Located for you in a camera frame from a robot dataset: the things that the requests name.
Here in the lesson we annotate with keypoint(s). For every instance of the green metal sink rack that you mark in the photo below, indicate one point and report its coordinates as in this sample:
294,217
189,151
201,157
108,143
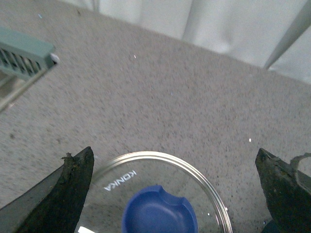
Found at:
23,60

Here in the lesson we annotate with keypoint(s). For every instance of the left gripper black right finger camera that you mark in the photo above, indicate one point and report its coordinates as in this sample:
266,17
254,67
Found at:
287,191

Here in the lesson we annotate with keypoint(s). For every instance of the glass lid with blue knob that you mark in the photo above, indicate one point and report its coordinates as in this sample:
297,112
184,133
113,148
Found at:
151,192

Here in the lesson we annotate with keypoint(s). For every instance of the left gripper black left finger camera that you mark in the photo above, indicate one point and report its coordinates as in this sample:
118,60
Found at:
53,205

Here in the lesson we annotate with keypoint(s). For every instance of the grey white curtain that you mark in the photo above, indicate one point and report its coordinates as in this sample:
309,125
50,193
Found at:
271,34

